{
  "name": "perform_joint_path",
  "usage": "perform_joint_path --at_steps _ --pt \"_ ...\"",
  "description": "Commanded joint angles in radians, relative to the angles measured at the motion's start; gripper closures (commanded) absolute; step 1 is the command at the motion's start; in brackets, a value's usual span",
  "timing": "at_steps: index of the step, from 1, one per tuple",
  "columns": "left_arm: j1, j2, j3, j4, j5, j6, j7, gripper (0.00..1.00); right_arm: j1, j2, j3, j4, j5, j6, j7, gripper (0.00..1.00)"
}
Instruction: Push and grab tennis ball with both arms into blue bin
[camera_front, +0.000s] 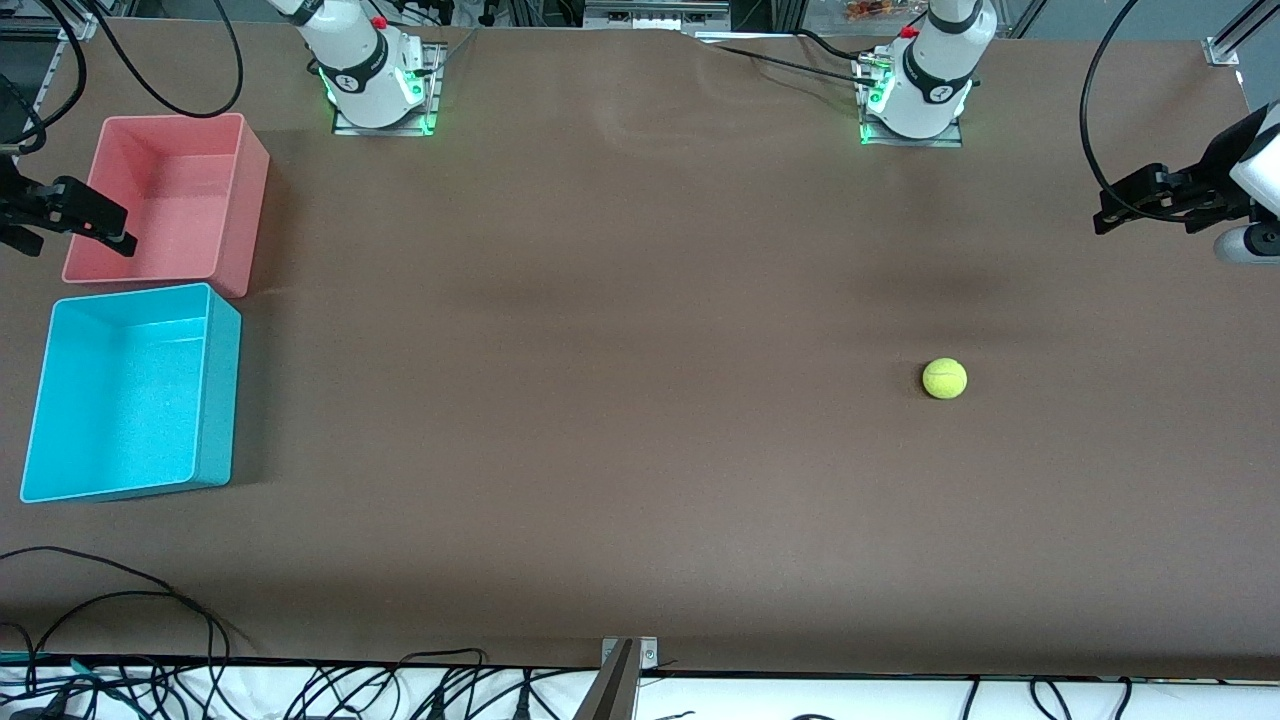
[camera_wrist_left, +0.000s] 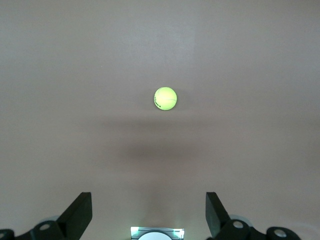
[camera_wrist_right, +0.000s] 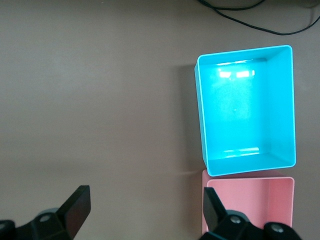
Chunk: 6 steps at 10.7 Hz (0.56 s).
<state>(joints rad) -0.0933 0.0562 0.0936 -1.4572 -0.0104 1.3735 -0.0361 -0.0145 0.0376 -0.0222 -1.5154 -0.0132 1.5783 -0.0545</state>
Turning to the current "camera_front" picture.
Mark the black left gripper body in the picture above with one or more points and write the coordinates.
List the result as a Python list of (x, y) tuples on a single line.
[(1216, 168)]

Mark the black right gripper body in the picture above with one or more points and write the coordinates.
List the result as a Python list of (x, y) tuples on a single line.
[(22, 205)]

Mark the yellow-green tennis ball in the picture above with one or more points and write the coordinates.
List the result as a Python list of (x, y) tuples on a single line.
[(944, 379)]

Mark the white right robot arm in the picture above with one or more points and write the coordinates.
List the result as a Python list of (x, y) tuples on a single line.
[(360, 70)]

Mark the pink plastic bin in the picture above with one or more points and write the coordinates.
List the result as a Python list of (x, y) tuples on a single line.
[(180, 200)]

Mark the blue plastic bin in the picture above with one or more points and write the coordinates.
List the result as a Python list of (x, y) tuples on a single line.
[(120, 400)]

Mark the aluminium extrusion bar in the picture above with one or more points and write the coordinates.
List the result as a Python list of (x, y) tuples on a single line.
[(1232, 40)]

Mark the orange snack bag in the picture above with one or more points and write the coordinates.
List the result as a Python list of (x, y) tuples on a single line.
[(872, 10)]

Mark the grey metal device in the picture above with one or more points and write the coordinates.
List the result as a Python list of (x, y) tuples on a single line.
[(655, 14)]

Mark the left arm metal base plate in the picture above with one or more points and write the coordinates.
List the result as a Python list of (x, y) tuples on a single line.
[(950, 138)]

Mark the small metal table bracket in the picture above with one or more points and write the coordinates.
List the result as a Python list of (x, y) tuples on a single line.
[(648, 652)]

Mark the grey camera mount pole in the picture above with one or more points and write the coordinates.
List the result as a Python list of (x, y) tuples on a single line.
[(612, 690)]

